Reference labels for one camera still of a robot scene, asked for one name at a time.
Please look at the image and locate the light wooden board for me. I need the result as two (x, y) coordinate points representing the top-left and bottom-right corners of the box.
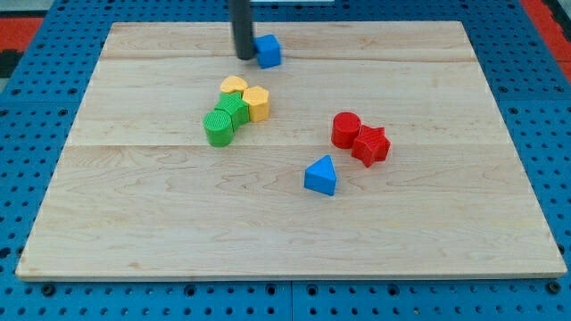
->
(16, 21), (567, 282)

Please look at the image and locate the green cylinder block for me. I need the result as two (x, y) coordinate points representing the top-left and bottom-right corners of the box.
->
(203, 110), (234, 147)

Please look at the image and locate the blue cube block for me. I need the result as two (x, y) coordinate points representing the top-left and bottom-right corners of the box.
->
(254, 34), (282, 69)

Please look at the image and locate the yellow hexagon block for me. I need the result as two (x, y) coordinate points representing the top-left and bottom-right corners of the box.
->
(242, 86), (270, 122)

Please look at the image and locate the yellow heart block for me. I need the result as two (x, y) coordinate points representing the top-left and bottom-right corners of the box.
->
(219, 75), (249, 94)

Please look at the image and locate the red cylinder block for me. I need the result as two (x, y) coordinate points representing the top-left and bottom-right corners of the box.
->
(331, 111), (361, 149)

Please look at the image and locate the green star block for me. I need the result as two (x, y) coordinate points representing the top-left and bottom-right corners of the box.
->
(215, 92), (250, 131)

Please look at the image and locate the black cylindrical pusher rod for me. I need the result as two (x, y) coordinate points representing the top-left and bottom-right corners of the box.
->
(228, 0), (255, 61)

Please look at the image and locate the red star block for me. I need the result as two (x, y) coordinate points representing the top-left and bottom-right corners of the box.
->
(352, 125), (391, 168)

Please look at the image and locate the blue triangle block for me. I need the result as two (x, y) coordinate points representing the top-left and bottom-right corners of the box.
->
(303, 155), (337, 196)

